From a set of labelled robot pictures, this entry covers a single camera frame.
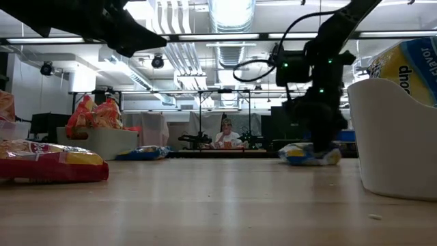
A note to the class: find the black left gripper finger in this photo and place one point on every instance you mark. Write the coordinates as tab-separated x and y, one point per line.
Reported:
136	37

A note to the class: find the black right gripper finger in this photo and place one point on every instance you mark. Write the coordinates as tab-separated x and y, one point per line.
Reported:
322	143

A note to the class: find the blue yellow Maruchan noodle pack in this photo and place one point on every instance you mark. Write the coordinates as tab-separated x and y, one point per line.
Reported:
297	155
409	68
143	153

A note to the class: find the red Maruchan beef noodle pack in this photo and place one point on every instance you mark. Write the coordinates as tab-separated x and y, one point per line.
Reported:
7	106
51	167

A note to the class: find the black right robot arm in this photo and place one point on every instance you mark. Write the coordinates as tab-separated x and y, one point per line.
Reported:
341	24

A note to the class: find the black background robot arm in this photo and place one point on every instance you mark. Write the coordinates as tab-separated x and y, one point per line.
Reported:
196	138
251	138

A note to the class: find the blue storage bin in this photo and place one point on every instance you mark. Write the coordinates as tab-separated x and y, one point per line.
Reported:
348	136

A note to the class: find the black ceiling spotlight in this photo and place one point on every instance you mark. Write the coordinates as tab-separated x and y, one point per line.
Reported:
157	62
47	68

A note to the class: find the large black monitor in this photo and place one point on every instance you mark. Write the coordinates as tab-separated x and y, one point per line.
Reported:
278	126

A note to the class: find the white plastic bin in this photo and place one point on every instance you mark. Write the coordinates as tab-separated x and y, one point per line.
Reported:
392	143

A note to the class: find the white hanging cloth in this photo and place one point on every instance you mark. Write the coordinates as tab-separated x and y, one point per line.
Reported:
152	128

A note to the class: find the person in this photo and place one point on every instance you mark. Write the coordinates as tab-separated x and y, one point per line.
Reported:
228	138

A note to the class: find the black horizontal rig beam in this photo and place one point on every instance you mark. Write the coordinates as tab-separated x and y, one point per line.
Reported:
263	35

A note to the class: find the light grey plastic bin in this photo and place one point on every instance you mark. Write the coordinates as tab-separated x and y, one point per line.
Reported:
102	143

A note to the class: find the wide black monitor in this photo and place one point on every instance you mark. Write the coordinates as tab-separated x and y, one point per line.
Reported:
48	124

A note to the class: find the clear plastic bin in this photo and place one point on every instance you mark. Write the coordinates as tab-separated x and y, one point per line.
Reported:
17	131

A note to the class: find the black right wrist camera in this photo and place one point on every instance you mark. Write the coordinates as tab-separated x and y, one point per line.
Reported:
293	68

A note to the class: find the black aluminium table frame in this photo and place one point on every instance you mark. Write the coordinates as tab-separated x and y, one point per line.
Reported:
239	154

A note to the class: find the silver ventilation duct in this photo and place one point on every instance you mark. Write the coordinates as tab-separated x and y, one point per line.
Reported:
232	54

